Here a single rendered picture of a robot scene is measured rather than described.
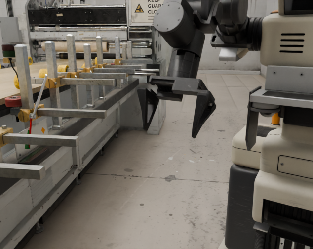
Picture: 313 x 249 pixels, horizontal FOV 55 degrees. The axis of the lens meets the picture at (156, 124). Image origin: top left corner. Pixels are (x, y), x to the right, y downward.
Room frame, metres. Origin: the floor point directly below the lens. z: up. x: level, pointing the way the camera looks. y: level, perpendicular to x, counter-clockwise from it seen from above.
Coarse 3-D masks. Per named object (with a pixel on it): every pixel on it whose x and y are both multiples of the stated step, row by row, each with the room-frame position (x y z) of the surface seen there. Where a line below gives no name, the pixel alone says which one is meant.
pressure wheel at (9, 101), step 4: (12, 96) 1.33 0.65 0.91; (16, 96) 1.33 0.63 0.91; (20, 96) 1.33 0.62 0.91; (8, 100) 1.27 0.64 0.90; (12, 100) 1.27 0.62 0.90; (16, 100) 1.28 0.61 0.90; (20, 100) 1.29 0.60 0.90; (8, 104) 1.27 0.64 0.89; (12, 104) 1.27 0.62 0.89; (16, 104) 1.28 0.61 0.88; (20, 104) 1.29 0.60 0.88; (16, 108) 1.30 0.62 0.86; (16, 120) 1.30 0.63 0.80
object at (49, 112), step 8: (16, 112) 1.29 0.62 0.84; (40, 112) 1.28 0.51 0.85; (48, 112) 1.27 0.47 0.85; (56, 112) 1.27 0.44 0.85; (64, 112) 1.26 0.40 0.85; (72, 112) 1.26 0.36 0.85; (80, 112) 1.25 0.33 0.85; (88, 112) 1.25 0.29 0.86; (96, 112) 1.24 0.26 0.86; (104, 112) 1.24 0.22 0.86
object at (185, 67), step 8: (176, 56) 0.57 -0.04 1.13; (184, 56) 0.57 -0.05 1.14; (192, 56) 0.57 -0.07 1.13; (176, 64) 0.56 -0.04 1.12; (184, 64) 0.56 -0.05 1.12; (192, 64) 0.56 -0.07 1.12; (168, 72) 0.57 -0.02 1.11; (176, 72) 0.55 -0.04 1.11; (184, 72) 0.55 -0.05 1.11; (192, 72) 0.56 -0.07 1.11; (152, 80) 0.57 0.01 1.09; (160, 80) 0.56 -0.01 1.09; (168, 80) 0.55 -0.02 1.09; (184, 80) 0.53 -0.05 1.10; (192, 80) 0.53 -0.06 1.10; (200, 80) 0.52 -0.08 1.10; (200, 88) 0.53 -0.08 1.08
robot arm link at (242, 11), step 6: (234, 0) 0.71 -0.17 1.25; (240, 0) 0.71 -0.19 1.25; (246, 0) 0.75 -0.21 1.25; (234, 6) 0.70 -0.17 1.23; (240, 6) 0.71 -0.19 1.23; (246, 6) 0.75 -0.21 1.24; (234, 12) 0.71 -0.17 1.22; (240, 12) 0.72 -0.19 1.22; (246, 12) 0.76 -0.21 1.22; (234, 18) 0.71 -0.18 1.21; (240, 18) 0.72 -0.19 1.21
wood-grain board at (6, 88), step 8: (32, 64) 2.98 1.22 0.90; (40, 64) 2.98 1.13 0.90; (64, 64) 2.98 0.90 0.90; (80, 64) 2.98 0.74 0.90; (0, 72) 2.32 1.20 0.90; (8, 72) 2.32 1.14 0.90; (32, 72) 2.32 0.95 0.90; (0, 80) 1.90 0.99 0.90; (8, 80) 1.90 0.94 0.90; (0, 88) 1.58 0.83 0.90; (8, 88) 1.58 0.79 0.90; (16, 88) 1.58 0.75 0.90; (32, 88) 1.58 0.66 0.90; (40, 88) 1.67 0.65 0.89; (0, 96) 1.37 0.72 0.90; (8, 96) 1.38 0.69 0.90; (0, 104) 1.31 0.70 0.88
